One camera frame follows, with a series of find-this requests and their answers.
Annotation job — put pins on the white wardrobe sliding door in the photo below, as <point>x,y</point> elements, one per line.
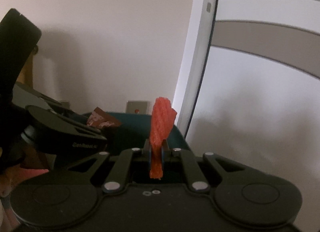
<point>262,102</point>

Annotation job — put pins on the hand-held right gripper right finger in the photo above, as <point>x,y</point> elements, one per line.
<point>163,158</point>

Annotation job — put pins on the person's left hand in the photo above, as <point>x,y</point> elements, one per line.
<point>6,182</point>

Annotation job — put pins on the white wardrobe side frame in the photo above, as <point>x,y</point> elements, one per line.
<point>197,46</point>

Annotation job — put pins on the brown pink snack wrapper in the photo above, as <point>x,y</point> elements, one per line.
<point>102,119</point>

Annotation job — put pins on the grey wall socket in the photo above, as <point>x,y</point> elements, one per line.
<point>137,107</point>

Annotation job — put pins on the pink blanket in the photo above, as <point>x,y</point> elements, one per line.
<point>37,172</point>

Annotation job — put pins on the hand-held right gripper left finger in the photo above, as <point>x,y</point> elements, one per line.
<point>149,158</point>

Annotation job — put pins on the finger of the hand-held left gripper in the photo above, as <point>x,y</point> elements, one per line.
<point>80,125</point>

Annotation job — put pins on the teal trash bin deer print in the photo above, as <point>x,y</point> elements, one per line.
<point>135,127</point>

